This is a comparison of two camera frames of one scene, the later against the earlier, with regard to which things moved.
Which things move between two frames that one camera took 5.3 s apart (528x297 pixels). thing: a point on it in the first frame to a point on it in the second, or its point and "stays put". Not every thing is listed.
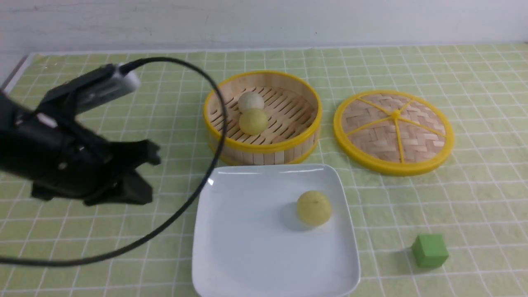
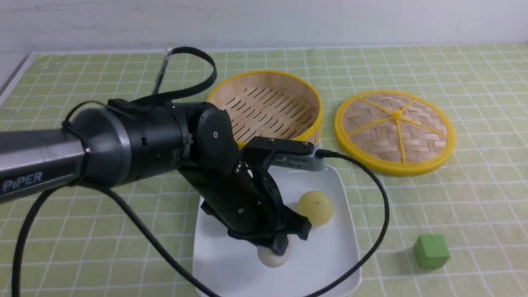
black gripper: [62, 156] to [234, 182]
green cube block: [430, 251] stays put
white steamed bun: [250, 99] to [269, 258]
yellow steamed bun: [314, 208] stays put
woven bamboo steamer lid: [394, 133] stays put
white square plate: [251, 242] stays put
